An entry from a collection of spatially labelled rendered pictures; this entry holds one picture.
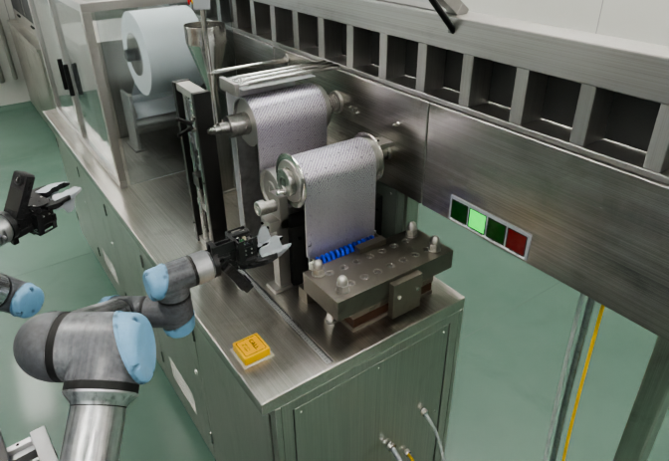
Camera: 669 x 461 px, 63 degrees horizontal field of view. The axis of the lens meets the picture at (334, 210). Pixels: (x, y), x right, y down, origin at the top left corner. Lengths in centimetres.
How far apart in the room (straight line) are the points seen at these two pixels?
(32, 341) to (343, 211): 84
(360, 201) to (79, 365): 87
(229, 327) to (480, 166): 77
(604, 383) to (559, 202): 168
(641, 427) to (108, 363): 125
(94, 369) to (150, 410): 166
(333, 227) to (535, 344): 164
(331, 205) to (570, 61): 68
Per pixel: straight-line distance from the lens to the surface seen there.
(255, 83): 159
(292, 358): 141
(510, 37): 126
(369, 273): 146
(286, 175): 141
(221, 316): 156
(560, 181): 124
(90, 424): 97
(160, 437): 251
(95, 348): 97
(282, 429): 142
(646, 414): 160
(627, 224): 119
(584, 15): 391
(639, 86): 112
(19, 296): 138
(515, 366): 277
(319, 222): 147
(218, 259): 132
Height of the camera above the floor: 188
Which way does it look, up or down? 29 degrees down
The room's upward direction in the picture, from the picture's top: 1 degrees counter-clockwise
